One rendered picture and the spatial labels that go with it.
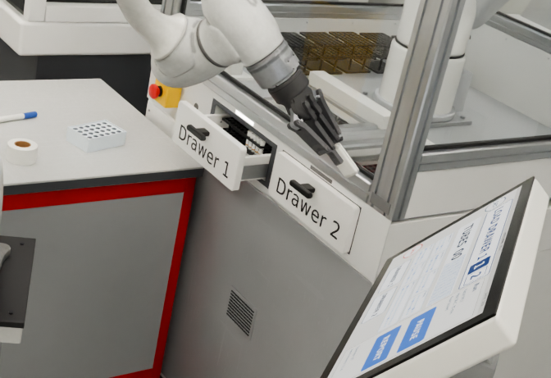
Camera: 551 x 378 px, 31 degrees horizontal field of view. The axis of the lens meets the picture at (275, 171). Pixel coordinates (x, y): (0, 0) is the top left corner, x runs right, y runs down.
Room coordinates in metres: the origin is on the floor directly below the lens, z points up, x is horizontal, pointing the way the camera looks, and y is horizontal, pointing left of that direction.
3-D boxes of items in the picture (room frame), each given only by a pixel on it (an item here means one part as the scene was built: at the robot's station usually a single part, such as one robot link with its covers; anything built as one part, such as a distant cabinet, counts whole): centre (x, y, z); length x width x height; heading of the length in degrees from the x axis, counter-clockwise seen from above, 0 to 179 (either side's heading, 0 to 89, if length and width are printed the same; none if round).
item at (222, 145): (2.16, 0.17, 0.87); 0.29 x 0.02 x 0.11; 39
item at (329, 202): (1.97, -0.09, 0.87); 0.29 x 0.02 x 0.11; 39
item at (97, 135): (2.29, 0.46, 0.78); 0.12 x 0.08 x 0.04; 144
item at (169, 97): (2.46, 0.33, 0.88); 0.07 x 0.05 x 0.07; 39
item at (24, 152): (2.10, 0.59, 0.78); 0.07 x 0.07 x 0.04
